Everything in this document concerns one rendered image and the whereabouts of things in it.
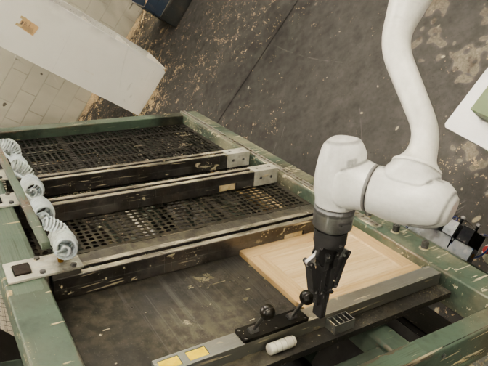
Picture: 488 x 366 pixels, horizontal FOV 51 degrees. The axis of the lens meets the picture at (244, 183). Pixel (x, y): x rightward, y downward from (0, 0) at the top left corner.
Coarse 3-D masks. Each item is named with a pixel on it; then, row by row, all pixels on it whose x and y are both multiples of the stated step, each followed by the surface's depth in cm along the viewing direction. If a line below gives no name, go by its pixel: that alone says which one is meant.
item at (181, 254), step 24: (48, 216) 138; (288, 216) 185; (312, 216) 186; (192, 240) 165; (216, 240) 165; (240, 240) 170; (264, 240) 176; (48, 264) 140; (72, 264) 139; (96, 264) 149; (120, 264) 149; (144, 264) 153; (168, 264) 158; (192, 264) 163; (72, 288) 143; (96, 288) 147
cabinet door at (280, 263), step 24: (288, 240) 180; (312, 240) 181; (360, 240) 183; (264, 264) 164; (288, 264) 166; (360, 264) 169; (384, 264) 170; (408, 264) 170; (288, 288) 153; (336, 288) 154; (360, 288) 155
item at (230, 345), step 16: (416, 272) 162; (432, 272) 162; (368, 288) 152; (384, 288) 152; (400, 288) 153; (416, 288) 158; (336, 304) 143; (352, 304) 144; (368, 304) 148; (320, 320) 138; (224, 336) 128; (272, 336) 130; (176, 352) 121; (208, 352) 122; (224, 352) 123; (240, 352) 126
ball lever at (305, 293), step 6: (300, 294) 128; (306, 294) 126; (312, 294) 127; (300, 300) 127; (306, 300) 126; (312, 300) 126; (300, 306) 130; (294, 312) 133; (288, 318) 134; (294, 318) 134
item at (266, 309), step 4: (264, 304) 122; (268, 304) 121; (264, 308) 120; (268, 308) 120; (272, 308) 121; (260, 312) 121; (264, 312) 120; (268, 312) 120; (272, 312) 120; (264, 316) 120; (268, 316) 120; (272, 316) 120; (260, 320) 124; (256, 324) 126; (260, 324) 126; (248, 328) 128; (252, 328) 128; (256, 328) 127; (252, 332) 128; (256, 332) 128
